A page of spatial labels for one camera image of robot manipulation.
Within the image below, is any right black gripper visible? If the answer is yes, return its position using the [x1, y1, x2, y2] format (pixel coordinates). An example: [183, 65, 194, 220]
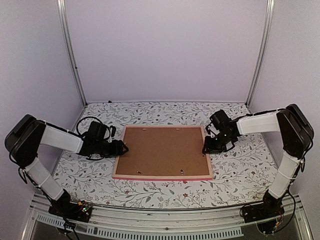
[202, 132, 234, 154]

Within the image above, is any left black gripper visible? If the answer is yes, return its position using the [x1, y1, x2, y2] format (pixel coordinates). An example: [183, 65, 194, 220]
[94, 140, 129, 159]

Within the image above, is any brown cardboard backing board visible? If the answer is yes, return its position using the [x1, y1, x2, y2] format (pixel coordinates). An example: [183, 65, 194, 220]
[115, 127, 210, 177]

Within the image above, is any pink wooden picture frame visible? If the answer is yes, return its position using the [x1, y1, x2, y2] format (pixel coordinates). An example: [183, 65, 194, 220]
[111, 125, 214, 181]

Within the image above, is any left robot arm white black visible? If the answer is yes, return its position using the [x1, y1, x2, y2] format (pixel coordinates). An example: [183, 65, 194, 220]
[4, 114, 129, 217]

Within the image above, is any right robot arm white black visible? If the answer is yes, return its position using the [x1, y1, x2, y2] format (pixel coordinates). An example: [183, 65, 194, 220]
[202, 103, 315, 218]

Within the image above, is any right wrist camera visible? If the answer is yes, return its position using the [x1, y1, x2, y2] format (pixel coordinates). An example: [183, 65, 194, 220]
[205, 124, 216, 136]

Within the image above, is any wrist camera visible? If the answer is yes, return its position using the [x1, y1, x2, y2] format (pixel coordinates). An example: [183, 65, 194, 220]
[108, 125, 116, 142]
[205, 124, 216, 136]

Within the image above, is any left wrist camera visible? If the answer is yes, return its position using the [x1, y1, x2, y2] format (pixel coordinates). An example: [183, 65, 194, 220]
[108, 125, 116, 142]

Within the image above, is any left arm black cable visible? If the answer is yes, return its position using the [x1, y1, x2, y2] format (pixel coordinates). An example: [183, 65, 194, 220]
[75, 116, 111, 141]

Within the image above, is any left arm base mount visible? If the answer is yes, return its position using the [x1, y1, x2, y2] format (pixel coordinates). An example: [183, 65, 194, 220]
[48, 201, 93, 223]

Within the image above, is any front aluminium rail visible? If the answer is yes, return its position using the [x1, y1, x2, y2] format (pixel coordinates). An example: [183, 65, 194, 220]
[22, 194, 315, 240]

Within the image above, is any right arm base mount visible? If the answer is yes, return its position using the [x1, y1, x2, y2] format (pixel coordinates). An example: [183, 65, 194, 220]
[239, 203, 285, 235]

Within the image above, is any right aluminium corner post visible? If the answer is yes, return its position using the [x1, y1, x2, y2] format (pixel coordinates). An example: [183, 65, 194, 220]
[245, 0, 275, 108]

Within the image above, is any aluminium corner post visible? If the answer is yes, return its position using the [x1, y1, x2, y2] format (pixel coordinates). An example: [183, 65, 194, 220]
[56, 0, 88, 107]
[245, 0, 275, 108]

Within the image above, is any left aluminium corner post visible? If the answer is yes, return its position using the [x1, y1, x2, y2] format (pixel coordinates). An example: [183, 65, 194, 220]
[56, 0, 88, 107]

